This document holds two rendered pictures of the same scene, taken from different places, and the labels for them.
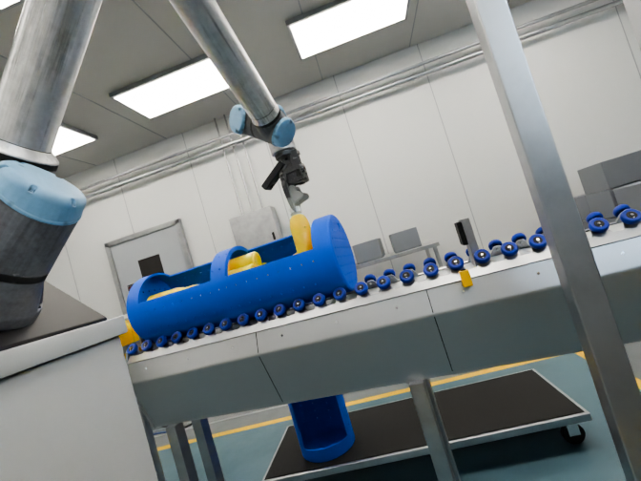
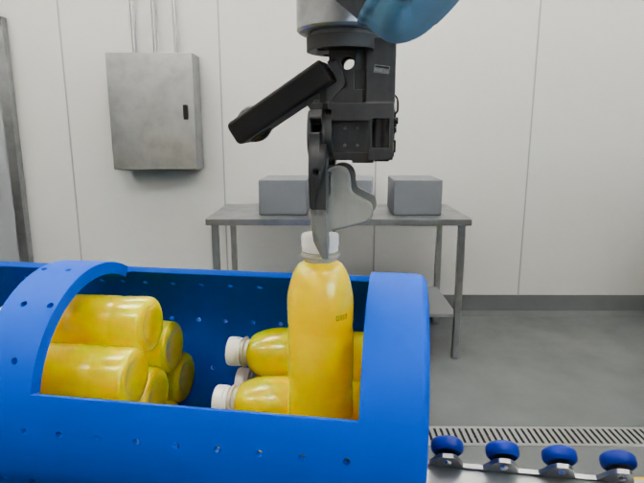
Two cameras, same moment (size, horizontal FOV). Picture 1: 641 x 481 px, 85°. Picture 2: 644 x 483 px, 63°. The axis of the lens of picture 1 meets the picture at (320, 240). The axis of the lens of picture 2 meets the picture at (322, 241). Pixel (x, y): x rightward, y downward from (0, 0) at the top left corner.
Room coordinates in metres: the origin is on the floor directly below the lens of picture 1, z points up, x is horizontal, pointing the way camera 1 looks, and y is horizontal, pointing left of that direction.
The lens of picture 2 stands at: (0.69, 0.12, 1.39)
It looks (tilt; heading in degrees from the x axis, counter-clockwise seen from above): 12 degrees down; 352
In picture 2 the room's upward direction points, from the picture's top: straight up
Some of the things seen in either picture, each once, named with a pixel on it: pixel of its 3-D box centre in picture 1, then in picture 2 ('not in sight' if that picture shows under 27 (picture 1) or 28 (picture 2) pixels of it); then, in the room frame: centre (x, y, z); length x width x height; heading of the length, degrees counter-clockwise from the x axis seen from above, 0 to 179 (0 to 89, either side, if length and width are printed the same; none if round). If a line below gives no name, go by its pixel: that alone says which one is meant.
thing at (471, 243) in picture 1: (467, 241); not in sight; (1.13, -0.46, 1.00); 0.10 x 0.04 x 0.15; 164
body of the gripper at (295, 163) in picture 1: (291, 169); (350, 103); (1.21, 0.03, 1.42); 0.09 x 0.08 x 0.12; 73
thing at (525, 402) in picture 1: (412, 434); not in sight; (1.86, -0.17, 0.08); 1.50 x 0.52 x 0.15; 82
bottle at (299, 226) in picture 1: (302, 237); (320, 334); (1.22, 0.06, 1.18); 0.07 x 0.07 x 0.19
